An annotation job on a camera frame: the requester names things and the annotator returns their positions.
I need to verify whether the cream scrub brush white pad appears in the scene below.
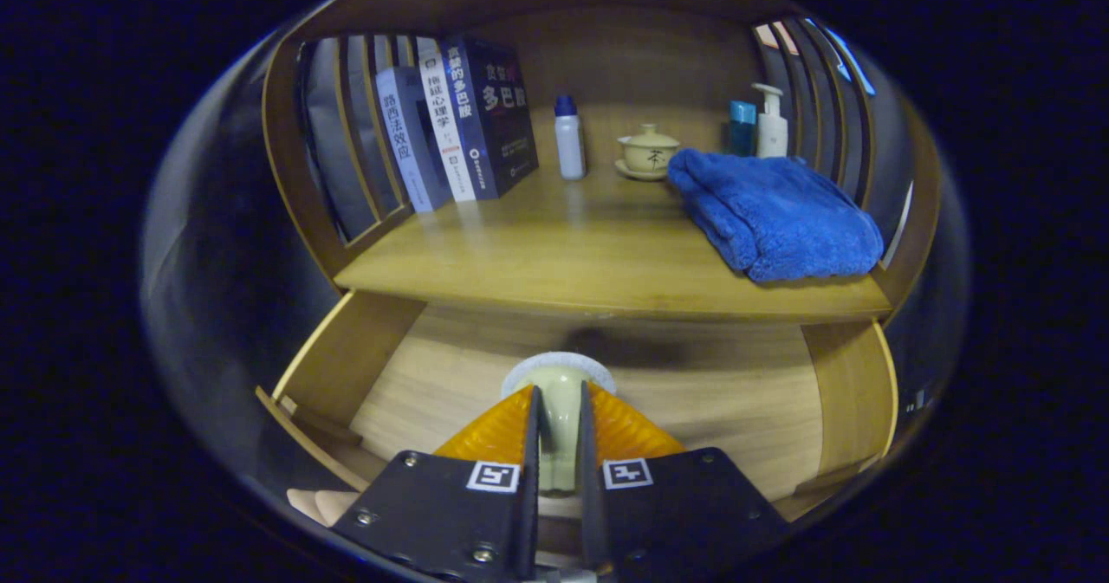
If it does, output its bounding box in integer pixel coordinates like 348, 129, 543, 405
501, 352, 617, 497

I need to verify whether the lavender book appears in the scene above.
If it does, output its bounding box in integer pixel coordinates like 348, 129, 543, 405
375, 66, 453, 214

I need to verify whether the wooden drawer with black knob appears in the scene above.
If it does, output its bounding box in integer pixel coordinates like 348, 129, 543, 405
256, 288, 902, 532

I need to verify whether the person's leg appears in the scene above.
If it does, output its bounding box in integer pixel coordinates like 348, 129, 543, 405
286, 488, 358, 529

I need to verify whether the white bottle with blue cap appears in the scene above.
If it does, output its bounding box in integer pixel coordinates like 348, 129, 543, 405
554, 94, 587, 181

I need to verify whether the white pump bottle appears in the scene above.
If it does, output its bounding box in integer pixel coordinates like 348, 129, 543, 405
750, 83, 790, 159

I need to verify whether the teal bottle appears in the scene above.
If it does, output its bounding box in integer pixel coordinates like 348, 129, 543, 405
728, 100, 758, 157

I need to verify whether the wooden countertop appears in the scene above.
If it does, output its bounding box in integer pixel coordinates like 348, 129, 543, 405
334, 163, 893, 324

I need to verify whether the white book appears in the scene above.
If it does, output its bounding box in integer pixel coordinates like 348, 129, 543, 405
416, 37, 477, 203

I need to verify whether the dark blue book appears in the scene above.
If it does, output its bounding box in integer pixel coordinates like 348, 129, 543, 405
440, 37, 540, 201

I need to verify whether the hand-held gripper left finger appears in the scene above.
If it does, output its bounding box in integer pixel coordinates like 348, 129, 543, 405
332, 384, 544, 582

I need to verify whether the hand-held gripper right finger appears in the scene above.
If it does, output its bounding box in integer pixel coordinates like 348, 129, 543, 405
577, 381, 791, 580

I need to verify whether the beige lidded tea cup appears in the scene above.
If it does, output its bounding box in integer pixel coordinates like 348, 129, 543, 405
614, 124, 682, 182

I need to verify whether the black backdrop cloth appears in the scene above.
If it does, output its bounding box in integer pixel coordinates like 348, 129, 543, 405
139, 11, 971, 480

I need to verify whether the blue towel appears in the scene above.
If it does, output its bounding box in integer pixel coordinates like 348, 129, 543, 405
665, 148, 885, 284

